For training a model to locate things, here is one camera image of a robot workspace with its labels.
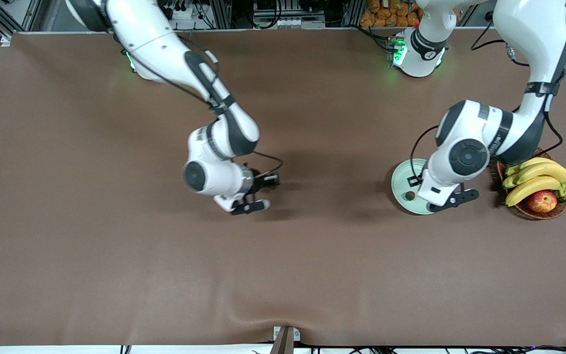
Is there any pale green round plate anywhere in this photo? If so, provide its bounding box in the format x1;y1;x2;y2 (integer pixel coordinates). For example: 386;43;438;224
392;160;433;215

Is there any brown table mat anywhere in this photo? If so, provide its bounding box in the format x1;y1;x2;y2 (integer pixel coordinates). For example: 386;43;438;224
0;29;566;347

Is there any brown wicker basket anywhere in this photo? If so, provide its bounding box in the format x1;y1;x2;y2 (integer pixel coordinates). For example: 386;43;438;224
497;147;566;220

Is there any long yellow banana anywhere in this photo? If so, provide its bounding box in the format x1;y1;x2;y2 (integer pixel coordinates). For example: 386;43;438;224
505;176;562;207

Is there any slim yellow banana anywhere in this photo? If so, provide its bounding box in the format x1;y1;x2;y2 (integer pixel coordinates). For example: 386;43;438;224
518;157;558;171

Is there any red apple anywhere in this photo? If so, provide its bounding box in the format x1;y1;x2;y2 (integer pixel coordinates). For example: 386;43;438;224
527;190;558;213

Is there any large yellow banana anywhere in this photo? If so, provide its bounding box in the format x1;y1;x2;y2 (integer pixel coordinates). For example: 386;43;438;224
515;161;566;185

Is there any bag of orange pastries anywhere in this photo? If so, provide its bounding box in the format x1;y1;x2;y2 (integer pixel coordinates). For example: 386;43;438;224
360;0;424;28

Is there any white power strip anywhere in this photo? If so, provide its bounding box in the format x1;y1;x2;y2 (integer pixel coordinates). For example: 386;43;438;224
165;4;195;20

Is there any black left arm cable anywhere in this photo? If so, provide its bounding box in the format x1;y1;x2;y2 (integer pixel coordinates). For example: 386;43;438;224
411;20;565;180

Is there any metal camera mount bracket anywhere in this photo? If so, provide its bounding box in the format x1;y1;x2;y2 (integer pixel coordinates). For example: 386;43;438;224
269;325;301;354

